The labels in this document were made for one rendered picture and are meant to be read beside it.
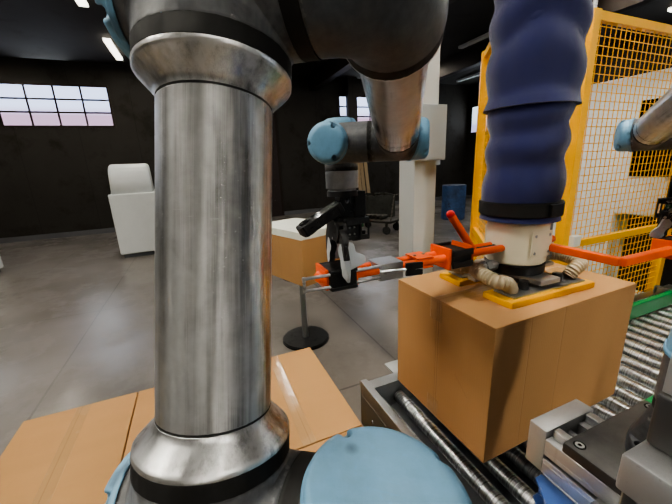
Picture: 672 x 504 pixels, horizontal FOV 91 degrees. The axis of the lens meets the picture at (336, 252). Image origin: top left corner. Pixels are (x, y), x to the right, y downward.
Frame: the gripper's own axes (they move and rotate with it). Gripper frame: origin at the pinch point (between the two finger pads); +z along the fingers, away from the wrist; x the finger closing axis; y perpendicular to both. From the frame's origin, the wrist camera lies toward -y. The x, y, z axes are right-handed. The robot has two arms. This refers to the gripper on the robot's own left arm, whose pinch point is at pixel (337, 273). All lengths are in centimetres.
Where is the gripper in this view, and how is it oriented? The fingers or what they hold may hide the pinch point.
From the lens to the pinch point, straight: 80.4
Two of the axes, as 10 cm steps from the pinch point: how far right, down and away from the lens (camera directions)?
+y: 9.2, -1.4, 3.6
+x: -3.8, -2.2, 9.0
